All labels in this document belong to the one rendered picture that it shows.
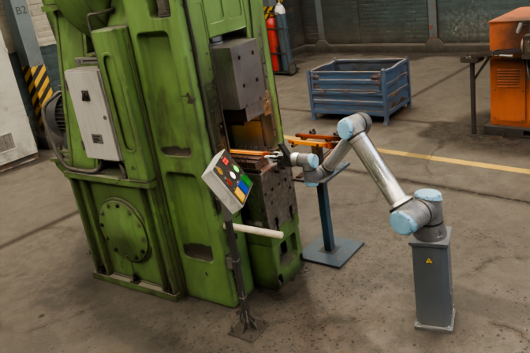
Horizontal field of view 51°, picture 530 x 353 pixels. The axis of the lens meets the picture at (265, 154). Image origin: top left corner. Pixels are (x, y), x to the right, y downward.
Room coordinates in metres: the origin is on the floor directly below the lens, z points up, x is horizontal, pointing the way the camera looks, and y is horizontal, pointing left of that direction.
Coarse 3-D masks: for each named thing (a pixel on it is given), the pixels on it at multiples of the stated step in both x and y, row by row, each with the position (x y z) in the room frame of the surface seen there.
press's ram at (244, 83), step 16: (224, 48) 3.44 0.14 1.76; (240, 48) 3.50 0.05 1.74; (256, 48) 3.64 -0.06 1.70; (224, 64) 3.46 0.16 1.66; (240, 64) 3.48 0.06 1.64; (256, 64) 3.62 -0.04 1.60; (224, 80) 3.47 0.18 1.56; (240, 80) 3.45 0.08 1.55; (256, 80) 3.60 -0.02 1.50; (224, 96) 3.48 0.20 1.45; (240, 96) 3.43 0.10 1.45; (256, 96) 3.57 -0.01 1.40
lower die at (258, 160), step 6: (252, 150) 3.68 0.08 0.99; (258, 150) 3.66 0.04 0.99; (264, 150) 3.64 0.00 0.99; (234, 156) 3.63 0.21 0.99; (240, 156) 3.61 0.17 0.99; (246, 156) 3.59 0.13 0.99; (252, 156) 3.57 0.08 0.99; (258, 156) 3.55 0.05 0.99; (240, 162) 3.53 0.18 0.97; (252, 162) 3.48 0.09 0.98; (258, 162) 3.49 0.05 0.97; (264, 162) 3.55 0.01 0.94; (252, 168) 3.47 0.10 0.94; (258, 168) 3.48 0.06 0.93
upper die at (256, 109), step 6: (258, 102) 3.58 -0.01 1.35; (246, 108) 3.47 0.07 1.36; (252, 108) 3.52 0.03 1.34; (258, 108) 3.57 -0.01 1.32; (228, 114) 3.55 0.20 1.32; (234, 114) 3.51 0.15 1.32; (240, 114) 3.49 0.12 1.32; (246, 114) 3.46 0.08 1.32; (252, 114) 3.51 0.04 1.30; (258, 114) 3.56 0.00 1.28; (228, 120) 3.55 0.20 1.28; (234, 120) 3.52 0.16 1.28; (240, 120) 3.49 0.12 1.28; (246, 120) 3.46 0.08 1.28
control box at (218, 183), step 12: (216, 156) 3.15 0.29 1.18; (228, 156) 3.16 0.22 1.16; (216, 168) 2.92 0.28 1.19; (228, 168) 3.05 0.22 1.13; (240, 168) 3.17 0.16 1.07; (204, 180) 2.88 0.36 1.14; (216, 180) 2.87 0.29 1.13; (216, 192) 2.87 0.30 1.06; (228, 192) 2.85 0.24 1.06; (228, 204) 2.86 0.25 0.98; (240, 204) 2.84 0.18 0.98
